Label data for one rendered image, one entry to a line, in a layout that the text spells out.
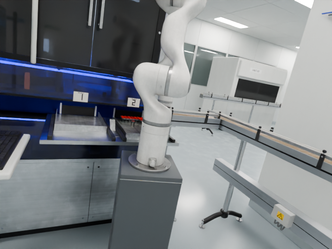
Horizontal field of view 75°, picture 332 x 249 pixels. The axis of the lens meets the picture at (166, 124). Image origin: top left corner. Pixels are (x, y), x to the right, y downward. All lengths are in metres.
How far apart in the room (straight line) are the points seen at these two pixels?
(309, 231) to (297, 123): 1.02
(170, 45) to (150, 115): 0.29
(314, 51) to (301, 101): 0.43
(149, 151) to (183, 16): 0.56
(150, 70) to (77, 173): 1.00
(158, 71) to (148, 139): 0.27
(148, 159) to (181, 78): 0.35
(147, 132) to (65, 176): 0.88
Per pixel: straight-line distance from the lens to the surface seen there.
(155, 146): 0.88
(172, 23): 0.94
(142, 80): 0.84
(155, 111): 0.84
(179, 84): 0.83
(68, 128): 1.21
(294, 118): 2.33
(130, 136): 1.17
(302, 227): 1.67
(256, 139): 1.76
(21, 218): 1.78
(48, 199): 1.71
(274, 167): 2.45
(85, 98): 1.44
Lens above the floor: 1.26
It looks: 13 degrees down
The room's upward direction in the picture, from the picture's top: 10 degrees clockwise
